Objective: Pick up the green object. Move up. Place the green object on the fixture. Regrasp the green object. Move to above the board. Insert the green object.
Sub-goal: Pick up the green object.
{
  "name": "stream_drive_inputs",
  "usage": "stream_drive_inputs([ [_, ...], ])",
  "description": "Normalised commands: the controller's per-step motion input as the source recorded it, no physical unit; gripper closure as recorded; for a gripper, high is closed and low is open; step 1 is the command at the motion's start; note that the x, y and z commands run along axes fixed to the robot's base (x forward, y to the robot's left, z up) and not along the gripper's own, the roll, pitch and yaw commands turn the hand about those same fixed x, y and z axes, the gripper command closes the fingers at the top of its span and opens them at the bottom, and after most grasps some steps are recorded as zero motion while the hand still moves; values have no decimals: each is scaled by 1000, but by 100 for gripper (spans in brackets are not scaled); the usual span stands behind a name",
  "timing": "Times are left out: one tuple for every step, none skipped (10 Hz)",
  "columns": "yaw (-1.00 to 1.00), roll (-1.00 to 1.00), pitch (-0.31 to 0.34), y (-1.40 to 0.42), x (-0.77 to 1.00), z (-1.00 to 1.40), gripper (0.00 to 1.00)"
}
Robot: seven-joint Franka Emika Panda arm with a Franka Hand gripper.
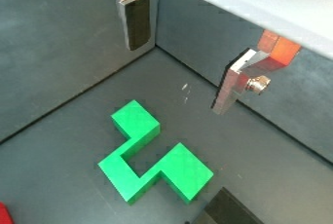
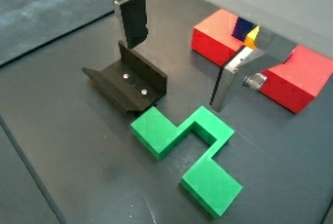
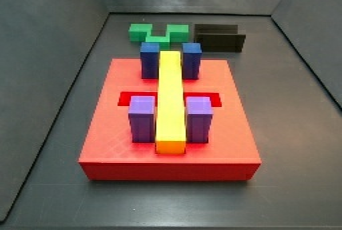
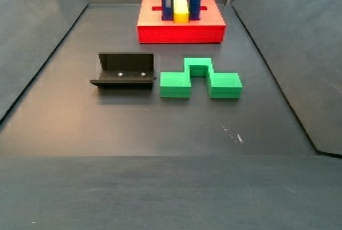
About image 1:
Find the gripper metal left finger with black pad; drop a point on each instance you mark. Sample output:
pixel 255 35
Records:
pixel 134 13

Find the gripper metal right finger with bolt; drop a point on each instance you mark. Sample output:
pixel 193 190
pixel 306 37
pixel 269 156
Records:
pixel 245 73

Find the green stepped block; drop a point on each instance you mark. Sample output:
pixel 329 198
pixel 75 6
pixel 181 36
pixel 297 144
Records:
pixel 152 155

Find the black fixture block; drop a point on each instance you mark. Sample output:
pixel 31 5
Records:
pixel 226 210

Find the red base board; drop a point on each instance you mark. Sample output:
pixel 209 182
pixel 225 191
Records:
pixel 5 219

